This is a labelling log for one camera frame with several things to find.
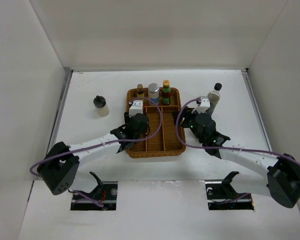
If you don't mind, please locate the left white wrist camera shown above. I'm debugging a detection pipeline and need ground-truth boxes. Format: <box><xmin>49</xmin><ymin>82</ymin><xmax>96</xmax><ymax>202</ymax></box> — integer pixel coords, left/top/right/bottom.
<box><xmin>128</xmin><ymin>99</ymin><xmax>144</xmax><ymax>118</ymax></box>

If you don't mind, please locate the purple cable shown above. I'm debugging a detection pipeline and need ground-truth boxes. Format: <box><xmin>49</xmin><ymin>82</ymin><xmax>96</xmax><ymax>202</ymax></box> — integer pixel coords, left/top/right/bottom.
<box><xmin>176</xmin><ymin>97</ymin><xmax>300</xmax><ymax>175</ymax></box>
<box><xmin>29</xmin><ymin>97</ymin><xmax>162</xmax><ymax>176</ymax></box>

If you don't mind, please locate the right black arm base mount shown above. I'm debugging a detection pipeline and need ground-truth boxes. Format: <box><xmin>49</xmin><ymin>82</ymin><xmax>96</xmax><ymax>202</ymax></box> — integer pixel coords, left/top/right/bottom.
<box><xmin>205</xmin><ymin>171</ymin><xmax>254</xmax><ymax>211</ymax></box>

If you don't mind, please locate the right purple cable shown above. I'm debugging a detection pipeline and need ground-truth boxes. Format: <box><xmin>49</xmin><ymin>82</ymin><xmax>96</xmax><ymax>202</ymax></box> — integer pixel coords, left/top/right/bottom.
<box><xmin>176</xmin><ymin>97</ymin><xmax>300</xmax><ymax>175</ymax></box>

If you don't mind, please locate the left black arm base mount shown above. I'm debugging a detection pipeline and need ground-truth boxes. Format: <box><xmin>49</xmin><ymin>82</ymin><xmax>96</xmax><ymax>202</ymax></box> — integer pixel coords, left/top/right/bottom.
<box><xmin>68</xmin><ymin>171</ymin><xmax>118</xmax><ymax>211</ymax></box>

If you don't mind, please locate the silver lid blue label jar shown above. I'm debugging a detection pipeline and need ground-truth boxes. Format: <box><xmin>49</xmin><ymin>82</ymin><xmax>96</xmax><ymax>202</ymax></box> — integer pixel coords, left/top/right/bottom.
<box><xmin>148</xmin><ymin>83</ymin><xmax>160</xmax><ymax>104</ymax></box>

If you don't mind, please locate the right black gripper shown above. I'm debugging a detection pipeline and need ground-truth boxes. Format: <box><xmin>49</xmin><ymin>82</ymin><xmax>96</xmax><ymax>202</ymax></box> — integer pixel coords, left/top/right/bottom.
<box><xmin>172</xmin><ymin>106</ymin><xmax>205</xmax><ymax>144</ymax></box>

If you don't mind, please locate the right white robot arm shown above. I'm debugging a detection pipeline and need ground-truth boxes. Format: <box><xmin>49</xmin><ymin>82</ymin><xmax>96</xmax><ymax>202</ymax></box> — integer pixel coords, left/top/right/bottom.
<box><xmin>172</xmin><ymin>106</ymin><xmax>300</xmax><ymax>208</ymax></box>

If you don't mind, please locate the cork top yellow label bottle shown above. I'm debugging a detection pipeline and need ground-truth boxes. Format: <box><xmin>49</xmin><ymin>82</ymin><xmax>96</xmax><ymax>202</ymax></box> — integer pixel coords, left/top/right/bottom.
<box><xmin>137</xmin><ymin>84</ymin><xmax>145</xmax><ymax>101</ymax></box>

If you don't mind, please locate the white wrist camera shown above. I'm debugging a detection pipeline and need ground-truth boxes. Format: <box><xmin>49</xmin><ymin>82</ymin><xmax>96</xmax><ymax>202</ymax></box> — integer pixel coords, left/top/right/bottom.
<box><xmin>128</xmin><ymin>99</ymin><xmax>144</xmax><ymax>118</ymax></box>
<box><xmin>192</xmin><ymin>96</ymin><xmax>210</xmax><ymax>114</ymax></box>

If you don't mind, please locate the brown wicker divided basket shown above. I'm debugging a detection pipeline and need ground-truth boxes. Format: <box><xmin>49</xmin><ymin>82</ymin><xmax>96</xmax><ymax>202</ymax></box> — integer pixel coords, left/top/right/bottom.
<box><xmin>126</xmin><ymin>88</ymin><xmax>186</xmax><ymax>159</ymax></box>

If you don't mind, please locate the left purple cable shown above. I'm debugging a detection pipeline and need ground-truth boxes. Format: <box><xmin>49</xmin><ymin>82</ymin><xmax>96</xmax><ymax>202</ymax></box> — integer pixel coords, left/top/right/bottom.
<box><xmin>29</xmin><ymin>97</ymin><xmax>162</xmax><ymax>176</ymax></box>

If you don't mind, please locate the black lid shaker jar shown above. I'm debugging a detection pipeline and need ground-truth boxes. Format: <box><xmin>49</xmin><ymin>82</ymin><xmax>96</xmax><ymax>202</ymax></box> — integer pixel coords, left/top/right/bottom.
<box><xmin>93</xmin><ymin>95</ymin><xmax>109</xmax><ymax>117</ymax></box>

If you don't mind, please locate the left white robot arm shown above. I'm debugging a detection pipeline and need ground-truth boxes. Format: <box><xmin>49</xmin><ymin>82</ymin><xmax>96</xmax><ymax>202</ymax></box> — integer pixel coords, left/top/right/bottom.
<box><xmin>37</xmin><ymin>113</ymin><xmax>149</xmax><ymax>199</ymax></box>

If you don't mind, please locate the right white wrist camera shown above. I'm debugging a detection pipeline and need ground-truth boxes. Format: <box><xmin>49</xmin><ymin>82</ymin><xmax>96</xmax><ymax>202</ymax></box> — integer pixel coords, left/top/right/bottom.
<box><xmin>192</xmin><ymin>96</ymin><xmax>210</xmax><ymax>114</ymax></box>

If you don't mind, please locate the steel top glass grinder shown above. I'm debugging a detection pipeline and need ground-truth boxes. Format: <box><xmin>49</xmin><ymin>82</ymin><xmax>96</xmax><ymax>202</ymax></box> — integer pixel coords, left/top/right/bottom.
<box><xmin>194</xmin><ymin>133</ymin><xmax>201</xmax><ymax>143</ymax></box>

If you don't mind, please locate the black cap soy sauce bottle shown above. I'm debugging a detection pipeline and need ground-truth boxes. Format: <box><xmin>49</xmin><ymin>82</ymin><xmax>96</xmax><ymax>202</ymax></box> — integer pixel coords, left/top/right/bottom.
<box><xmin>206</xmin><ymin>83</ymin><xmax>222</xmax><ymax>115</ymax></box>

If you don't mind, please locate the yellow cap green label bottle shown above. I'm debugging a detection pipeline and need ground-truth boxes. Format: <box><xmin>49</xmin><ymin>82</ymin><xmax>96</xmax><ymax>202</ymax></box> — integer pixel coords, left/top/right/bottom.
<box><xmin>161</xmin><ymin>79</ymin><xmax>171</xmax><ymax>105</ymax></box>

